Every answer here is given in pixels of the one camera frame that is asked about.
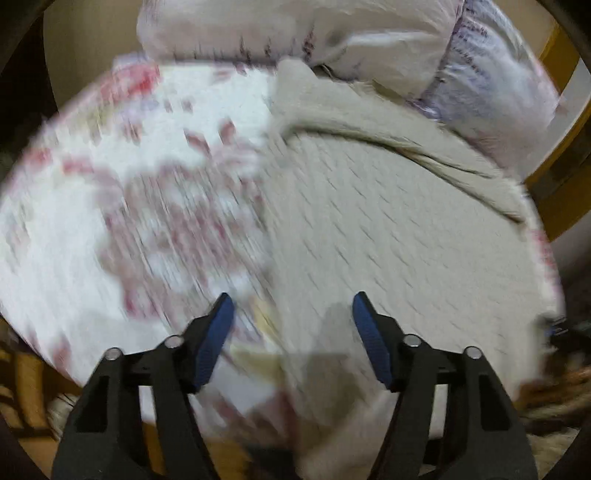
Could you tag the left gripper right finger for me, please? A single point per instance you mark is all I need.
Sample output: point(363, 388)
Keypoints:
point(453, 418)

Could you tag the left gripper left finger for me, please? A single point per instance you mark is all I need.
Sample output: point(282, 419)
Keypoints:
point(134, 420)

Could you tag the beige cable knit sweater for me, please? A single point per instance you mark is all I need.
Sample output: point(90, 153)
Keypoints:
point(365, 194)

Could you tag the white floral quilt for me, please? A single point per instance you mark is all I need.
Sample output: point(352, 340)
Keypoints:
point(131, 212)

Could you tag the wooden bed headboard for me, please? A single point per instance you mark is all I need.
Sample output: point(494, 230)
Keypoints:
point(559, 180)

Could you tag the pink lavender pillow right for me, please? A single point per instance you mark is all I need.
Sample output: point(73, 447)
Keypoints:
point(491, 89)

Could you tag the pink floral pillow left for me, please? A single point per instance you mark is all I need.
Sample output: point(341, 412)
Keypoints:
point(398, 44)

